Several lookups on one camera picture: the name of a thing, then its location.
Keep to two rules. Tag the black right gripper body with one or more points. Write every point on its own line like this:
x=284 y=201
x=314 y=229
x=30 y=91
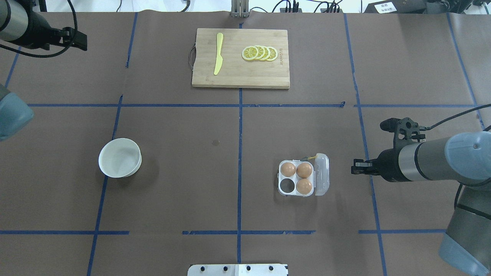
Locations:
x=388 y=165

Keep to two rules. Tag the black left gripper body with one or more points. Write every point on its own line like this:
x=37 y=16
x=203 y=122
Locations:
x=39 y=32

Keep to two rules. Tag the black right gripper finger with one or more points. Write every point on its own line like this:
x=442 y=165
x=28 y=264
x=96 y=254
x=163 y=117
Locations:
x=361 y=170
x=362 y=164

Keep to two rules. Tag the clear plastic egg box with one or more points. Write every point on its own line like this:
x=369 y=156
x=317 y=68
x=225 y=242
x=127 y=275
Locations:
x=320 y=177

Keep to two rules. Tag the brown egg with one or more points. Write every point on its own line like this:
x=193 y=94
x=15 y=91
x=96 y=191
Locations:
x=304 y=170
x=288 y=169
x=304 y=186

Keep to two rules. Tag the white bowl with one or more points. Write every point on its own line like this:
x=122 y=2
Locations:
x=120 y=158

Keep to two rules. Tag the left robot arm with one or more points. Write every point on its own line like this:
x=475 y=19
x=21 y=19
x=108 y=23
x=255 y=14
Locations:
x=26 y=32

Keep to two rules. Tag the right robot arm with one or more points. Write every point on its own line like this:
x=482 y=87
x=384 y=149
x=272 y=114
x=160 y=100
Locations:
x=464 y=158

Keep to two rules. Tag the black electronics box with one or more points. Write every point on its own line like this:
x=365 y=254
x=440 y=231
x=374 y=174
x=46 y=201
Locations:
x=406 y=7

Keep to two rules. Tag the lemon slice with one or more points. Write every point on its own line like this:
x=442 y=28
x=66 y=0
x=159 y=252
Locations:
x=260 y=52
x=265 y=53
x=250 y=53
x=273 y=53

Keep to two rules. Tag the yellow plastic knife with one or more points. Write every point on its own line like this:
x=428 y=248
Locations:
x=219 y=58

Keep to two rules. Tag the wooden cutting board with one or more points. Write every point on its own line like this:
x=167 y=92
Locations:
x=236 y=73

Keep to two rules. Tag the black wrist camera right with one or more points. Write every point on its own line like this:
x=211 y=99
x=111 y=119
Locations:
x=404 y=130

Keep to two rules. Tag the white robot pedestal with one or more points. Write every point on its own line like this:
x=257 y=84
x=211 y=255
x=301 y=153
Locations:
x=274 y=269

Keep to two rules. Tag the aluminium frame post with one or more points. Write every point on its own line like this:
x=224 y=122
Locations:
x=240 y=9

